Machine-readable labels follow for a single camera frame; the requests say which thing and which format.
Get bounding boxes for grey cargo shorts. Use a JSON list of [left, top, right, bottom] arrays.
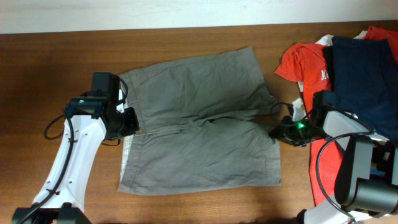
[[119, 47, 282, 195]]

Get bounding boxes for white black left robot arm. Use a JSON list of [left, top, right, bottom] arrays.
[[11, 72, 139, 223]]

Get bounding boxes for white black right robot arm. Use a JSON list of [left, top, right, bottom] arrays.
[[269, 90, 397, 224]]

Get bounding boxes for red t-shirt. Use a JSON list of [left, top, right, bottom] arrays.
[[274, 26, 398, 208]]

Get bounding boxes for navy blue garment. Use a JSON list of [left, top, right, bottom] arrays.
[[326, 36, 397, 140]]

